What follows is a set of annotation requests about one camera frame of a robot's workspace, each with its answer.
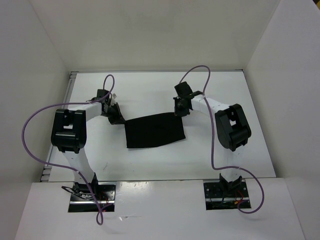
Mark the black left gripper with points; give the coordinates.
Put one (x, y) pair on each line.
(118, 118)

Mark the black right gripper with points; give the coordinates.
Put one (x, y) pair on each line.
(178, 112)

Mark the black skirt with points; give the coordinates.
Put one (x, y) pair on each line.
(154, 131)

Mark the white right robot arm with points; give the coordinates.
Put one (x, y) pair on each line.
(229, 126)

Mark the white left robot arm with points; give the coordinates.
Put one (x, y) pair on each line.
(69, 135)

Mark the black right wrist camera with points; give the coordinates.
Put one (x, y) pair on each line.
(184, 91)

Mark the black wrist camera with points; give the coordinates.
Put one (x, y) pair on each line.
(102, 96)
(184, 91)

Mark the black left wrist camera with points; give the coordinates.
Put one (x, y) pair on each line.
(102, 96)

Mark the grey aluminium table edge rail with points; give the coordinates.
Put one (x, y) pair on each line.
(57, 128)

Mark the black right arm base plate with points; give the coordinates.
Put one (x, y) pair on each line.
(216, 199)

